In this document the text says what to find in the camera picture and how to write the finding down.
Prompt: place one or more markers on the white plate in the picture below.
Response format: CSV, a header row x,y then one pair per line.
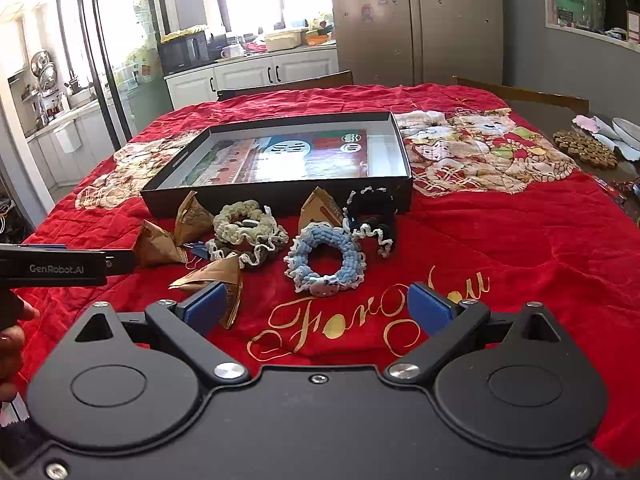
x,y
627,130

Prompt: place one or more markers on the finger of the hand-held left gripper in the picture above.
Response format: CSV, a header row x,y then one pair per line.
x,y
120,263

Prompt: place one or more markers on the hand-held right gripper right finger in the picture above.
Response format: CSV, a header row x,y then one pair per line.
x,y
430,307

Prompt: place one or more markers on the black microwave oven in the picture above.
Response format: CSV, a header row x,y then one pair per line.
x,y
182,52

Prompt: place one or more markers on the red printed blanket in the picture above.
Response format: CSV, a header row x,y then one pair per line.
x,y
500,240

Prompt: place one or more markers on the white kitchen cabinet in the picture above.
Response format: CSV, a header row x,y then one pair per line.
x,y
250,72

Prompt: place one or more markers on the brown paper pyramid packet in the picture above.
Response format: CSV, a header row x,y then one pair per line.
x,y
155,247
217,277
192,217
320,210

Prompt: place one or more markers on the cream plastic container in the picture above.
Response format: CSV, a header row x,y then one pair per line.
x,y
283,40

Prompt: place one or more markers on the white trash bin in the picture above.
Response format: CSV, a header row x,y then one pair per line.
x,y
67,136

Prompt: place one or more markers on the printed paper sheet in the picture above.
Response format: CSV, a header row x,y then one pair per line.
x,y
300,160

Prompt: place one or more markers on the cream crochet scrunchie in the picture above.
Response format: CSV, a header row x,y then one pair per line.
x,y
230,222

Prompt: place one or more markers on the black-framed glass door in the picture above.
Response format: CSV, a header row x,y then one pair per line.
x,y
107,85

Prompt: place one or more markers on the steel double-door refrigerator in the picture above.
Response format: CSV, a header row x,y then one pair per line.
x,y
415,20

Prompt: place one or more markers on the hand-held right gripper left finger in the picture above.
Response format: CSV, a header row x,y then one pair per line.
x,y
205,307

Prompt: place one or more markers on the white mug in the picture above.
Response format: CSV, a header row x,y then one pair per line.
x,y
230,52

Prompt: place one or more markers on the black cardboard box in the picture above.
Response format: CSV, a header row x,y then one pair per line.
x,y
275,196

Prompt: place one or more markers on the white wall shelf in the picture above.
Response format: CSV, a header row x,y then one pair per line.
x,y
590,30

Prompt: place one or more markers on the person's left hand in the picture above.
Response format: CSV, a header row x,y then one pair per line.
x,y
11,350

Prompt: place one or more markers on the blue binder clip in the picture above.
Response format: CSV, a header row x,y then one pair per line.
x,y
194,248

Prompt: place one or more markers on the blue crochet scrunchie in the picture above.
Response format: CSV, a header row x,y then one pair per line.
x,y
345,247

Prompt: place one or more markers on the black crochet scrunchie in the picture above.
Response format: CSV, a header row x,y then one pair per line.
x,y
372,205

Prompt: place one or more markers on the round wooden bead coaster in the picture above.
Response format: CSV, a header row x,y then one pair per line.
x,y
585,147

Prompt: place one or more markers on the pink crumpled cloth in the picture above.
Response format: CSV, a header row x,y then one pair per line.
x,y
590,125

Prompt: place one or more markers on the brown white-edged crochet scrunchie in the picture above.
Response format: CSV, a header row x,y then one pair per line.
x,y
250,257

